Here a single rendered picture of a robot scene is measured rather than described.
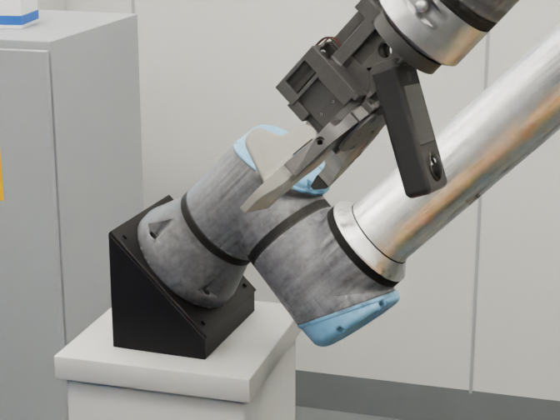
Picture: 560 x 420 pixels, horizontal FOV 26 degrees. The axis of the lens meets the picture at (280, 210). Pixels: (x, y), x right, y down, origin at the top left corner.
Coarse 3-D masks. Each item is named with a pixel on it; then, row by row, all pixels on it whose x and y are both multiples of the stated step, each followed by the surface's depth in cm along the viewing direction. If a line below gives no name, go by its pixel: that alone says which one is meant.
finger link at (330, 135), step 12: (336, 120) 104; (348, 120) 103; (324, 132) 103; (336, 132) 103; (348, 132) 104; (312, 144) 103; (324, 144) 103; (336, 144) 104; (300, 156) 104; (312, 156) 103; (288, 168) 103; (300, 168) 103
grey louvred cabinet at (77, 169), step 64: (0, 64) 272; (64, 64) 276; (128, 64) 312; (0, 128) 276; (64, 128) 279; (128, 128) 315; (0, 192) 281; (64, 192) 281; (128, 192) 318; (0, 256) 285; (64, 256) 284; (0, 320) 290; (64, 320) 288; (0, 384) 296; (64, 384) 291
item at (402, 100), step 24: (384, 72) 103; (408, 72) 105; (384, 96) 104; (408, 96) 104; (408, 120) 103; (408, 144) 103; (432, 144) 106; (408, 168) 104; (432, 168) 104; (408, 192) 104
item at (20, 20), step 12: (0, 0) 286; (12, 0) 285; (24, 0) 288; (36, 0) 296; (0, 12) 287; (12, 12) 286; (24, 12) 288; (36, 12) 296; (0, 24) 287; (12, 24) 287; (24, 24) 289
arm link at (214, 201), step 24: (240, 144) 183; (216, 168) 185; (240, 168) 180; (192, 192) 187; (216, 192) 183; (240, 192) 181; (288, 192) 179; (312, 192) 180; (192, 216) 185; (216, 216) 183; (240, 216) 181; (264, 216) 179; (288, 216) 179; (216, 240) 184; (240, 240) 183; (264, 240) 180
